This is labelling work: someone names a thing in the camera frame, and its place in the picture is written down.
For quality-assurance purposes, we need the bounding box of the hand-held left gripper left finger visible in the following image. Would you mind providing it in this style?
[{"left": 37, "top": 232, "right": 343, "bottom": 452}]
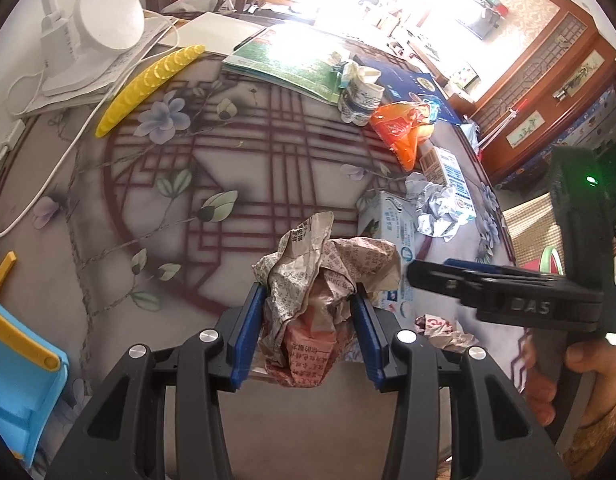
[{"left": 44, "top": 282, "right": 267, "bottom": 480}]

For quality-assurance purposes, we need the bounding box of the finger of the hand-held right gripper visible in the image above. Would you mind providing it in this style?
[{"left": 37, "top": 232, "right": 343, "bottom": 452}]
[
  {"left": 445, "top": 258, "right": 567, "bottom": 282},
  {"left": 407, "top": 260, "right": 564, "bottom": 307}
]

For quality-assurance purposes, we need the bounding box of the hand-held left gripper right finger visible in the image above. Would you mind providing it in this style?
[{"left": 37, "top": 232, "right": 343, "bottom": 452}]
[{"left": 349, "top": 292, "right": 571, "bottom": 480}]

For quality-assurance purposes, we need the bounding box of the red white wrapper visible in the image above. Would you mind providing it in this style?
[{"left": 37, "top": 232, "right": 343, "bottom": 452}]
[{"left": 415, "top": 312, "right": 481, "bottom": 353}]

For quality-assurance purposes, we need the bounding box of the silver wrapper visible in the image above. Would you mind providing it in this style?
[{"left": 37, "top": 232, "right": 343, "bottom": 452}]
[{"left": 405, "top": 172, "right": 461, "bottom": 238}]

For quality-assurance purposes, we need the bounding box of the newspaper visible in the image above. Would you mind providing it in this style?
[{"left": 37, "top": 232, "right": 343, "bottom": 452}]
[{"left": 251, "top": 211, "right": 403, "bottom": 390}]

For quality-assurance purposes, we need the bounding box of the orange plastic bag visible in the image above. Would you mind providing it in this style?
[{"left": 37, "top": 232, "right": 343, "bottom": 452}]
[{"left": 370, "top": 101, "right": 437, "bottom": 171}]

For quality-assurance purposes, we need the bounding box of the paper cup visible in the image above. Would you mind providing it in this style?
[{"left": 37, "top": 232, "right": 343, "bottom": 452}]
[{"left": 333, "top": 50, "right": 386, "bottom": 127}]

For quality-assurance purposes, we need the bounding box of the person's right forearm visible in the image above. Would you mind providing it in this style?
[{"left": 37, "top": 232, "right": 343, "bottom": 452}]
[{"left": 562, "top": 400, "right": 616, "bottom": 480}]

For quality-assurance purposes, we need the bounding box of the person's right hand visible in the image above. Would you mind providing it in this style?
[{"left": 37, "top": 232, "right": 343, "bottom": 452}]
[{"left": 524, "top": 335, "right": 616, "bottom": 428}]

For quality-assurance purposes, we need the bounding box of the checkered cloth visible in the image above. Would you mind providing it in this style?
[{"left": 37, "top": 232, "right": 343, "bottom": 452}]
[{"left": 502, "top": 192, "right": 566, "bottom": 266}]

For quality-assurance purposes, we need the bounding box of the printed door curtain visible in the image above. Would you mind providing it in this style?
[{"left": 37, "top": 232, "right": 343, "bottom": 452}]
[{"left": 498, "top": 87, "right": 616, "bottom": 191}]

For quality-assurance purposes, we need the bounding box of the bamboo painting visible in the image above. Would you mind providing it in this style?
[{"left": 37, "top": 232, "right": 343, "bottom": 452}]
[{"left": 508, "top": 110, "right": 546, "bottom": 148}]

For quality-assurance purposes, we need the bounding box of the blue book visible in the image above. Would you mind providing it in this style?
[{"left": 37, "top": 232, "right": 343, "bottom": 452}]
[{"left": 350, "top": 54, "right": 461, "bottom": 125}]

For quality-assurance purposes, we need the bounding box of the green textbook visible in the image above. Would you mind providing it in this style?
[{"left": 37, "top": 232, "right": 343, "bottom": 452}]
[{"left": 222, "top": 24, "right": 356, "bottom": 107}]

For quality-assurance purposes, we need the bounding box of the yellow ribbed curved tool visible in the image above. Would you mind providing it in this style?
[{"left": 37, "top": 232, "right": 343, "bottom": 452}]
[{"left": 95, "top": 45, "right": 206, "bottom": 138}]

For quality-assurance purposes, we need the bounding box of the stack of white papers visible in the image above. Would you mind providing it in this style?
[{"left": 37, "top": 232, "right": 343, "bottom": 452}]
[{"left": 23, "top": 10, "right": 181, "bottom": 116}]

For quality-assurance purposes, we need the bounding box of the black pen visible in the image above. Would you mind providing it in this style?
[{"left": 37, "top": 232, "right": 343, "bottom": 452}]
[{"left": 232, "top": 27, "right": 269, "bottom": 53}]

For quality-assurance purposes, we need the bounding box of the white paper sheet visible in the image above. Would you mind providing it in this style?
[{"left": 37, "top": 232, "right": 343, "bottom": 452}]
[{"left": 160, "top": 11, "right": 266, "bottom": 56}]

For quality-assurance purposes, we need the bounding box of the white plastic bag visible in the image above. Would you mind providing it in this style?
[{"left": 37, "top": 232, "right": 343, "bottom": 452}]
[{"left": 160, "top": 0, "right": 221, "bottom": 14}]

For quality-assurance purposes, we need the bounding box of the white desk lamp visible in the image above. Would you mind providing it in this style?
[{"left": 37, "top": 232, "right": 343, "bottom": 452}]
[{"left": 40, "top": 0, "right": 146, "bottom": 96}]

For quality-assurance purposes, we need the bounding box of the wall scroll painting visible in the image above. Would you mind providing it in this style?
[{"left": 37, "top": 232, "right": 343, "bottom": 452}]
[{"left": 552, "top": 50, "right": 606, "bottom": 103}]

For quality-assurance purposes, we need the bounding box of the wall television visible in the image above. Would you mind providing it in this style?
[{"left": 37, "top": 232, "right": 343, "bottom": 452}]
[{"left": 455, "top": 0, "right": 503, "bottom": 40}]

